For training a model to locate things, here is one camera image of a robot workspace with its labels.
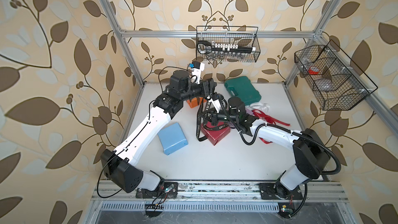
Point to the orange gift box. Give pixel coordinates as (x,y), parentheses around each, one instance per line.
(196,101)

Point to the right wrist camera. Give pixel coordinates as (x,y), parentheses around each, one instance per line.
(215,102)

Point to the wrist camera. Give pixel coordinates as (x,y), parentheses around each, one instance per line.
(215,102)
(196,70)

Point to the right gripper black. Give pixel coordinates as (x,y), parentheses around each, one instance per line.
(213,116)

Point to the black wire basket right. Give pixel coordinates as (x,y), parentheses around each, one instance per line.
(341,84)

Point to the green plastic tool case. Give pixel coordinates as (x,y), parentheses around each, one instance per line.
(243,88)

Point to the dark red gift box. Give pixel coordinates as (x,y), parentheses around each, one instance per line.
(215,133)

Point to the white ribbon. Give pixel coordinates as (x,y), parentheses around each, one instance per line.
(258,106)

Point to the black printed ribbon bow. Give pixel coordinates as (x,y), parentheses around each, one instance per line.
(205,114)

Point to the aluminium front rail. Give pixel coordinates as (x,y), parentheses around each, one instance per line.
(252,191)

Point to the red object in basket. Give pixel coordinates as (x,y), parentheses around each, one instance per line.
(313,70)

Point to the purple gift box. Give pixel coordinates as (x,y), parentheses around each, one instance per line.
(240,118)

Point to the red ribbon bow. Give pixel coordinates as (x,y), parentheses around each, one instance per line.
(260,114)

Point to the black wire basket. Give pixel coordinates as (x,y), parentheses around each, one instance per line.
(341,84)
(227,43)

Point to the black wire basket back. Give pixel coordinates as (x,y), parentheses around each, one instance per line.
(227,43)

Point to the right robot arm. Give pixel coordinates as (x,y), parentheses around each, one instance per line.
(312,157)

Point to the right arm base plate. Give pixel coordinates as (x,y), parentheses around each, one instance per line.
(269,191)

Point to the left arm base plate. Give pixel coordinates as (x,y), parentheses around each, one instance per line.
(169,188)

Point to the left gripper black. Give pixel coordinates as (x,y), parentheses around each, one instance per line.
(203,90)

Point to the blue gift box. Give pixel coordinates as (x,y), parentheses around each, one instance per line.
(172,138)

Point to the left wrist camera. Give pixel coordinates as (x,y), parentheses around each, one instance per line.
(196,70)

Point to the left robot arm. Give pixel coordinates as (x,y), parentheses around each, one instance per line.
(119,165)

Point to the socket set rail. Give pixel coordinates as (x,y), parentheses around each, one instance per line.
(205,48)

